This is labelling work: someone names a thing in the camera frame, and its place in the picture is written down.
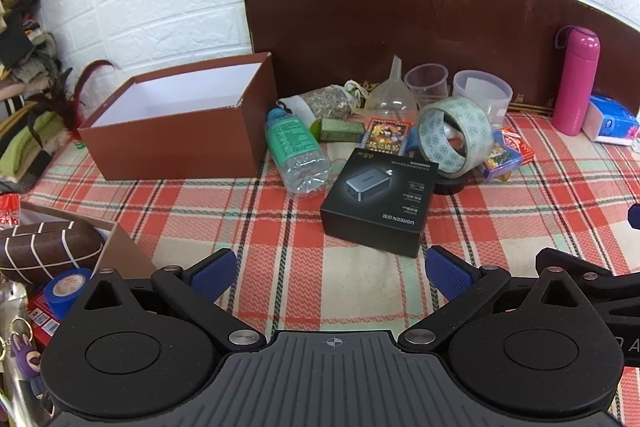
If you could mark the clear measuring cup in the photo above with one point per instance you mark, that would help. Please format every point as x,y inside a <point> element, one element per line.
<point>427,82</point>

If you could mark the black electrical tape roll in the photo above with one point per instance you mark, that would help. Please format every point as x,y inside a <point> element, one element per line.
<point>450,186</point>

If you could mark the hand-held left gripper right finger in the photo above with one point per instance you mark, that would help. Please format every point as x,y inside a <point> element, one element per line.
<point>447,272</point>

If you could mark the dried herb sachet bag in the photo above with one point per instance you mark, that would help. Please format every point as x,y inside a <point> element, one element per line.
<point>325,104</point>

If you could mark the open tan cardboard box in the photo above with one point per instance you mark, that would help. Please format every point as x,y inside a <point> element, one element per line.
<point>125,247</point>

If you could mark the pink thermos bottle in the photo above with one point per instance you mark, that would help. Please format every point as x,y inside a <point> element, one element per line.
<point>577,82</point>

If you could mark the blue tissue pack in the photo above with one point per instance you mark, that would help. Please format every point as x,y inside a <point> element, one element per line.
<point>617,122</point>

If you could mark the green label water bottle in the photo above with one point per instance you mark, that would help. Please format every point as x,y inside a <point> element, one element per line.
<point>295,152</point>

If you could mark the pile of folded clothes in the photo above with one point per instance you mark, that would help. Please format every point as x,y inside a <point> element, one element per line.
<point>25,107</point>

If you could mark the black charger box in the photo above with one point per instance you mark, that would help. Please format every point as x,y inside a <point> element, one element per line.
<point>380,202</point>

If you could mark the dark illustrated card box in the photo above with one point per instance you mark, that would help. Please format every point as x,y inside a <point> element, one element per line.
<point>387,134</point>

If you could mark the blue tape roll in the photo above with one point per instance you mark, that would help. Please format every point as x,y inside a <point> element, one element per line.
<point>65,287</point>

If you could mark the red card box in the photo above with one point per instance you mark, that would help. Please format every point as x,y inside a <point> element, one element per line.
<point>517,149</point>

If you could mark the clear plastic tub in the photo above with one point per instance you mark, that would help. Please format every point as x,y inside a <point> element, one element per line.
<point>487,94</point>

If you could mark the brown striped glasses case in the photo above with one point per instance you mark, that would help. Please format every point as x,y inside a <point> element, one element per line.
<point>45,249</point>

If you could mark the red plaid blanket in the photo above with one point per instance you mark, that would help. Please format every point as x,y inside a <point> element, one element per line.
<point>280,267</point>

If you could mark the brown wooden headboard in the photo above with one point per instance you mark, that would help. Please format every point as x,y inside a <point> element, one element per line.
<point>400,22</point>

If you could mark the small green box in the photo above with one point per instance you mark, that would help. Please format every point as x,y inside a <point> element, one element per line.
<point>340,130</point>

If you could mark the red packets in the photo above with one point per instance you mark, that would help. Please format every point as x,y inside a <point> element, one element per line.
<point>9,209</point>

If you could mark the dark red feather duster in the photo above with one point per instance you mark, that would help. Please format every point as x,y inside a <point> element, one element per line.
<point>70,102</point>

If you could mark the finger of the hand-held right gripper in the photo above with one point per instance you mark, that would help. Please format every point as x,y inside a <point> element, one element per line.
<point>587,274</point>
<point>635,217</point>

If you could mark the clear plastic funnel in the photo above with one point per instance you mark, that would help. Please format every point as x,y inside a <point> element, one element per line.
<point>390,99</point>

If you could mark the patterned clear tape roll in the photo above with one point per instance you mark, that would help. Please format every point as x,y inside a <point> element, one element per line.
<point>475,127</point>

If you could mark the flat red box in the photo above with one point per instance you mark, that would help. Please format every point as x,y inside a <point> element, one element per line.
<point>42,322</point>

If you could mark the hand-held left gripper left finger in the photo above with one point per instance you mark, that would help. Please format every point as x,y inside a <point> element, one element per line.
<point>212,274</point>

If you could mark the brown cardboard box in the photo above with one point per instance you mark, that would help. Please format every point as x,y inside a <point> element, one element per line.
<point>170,142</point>

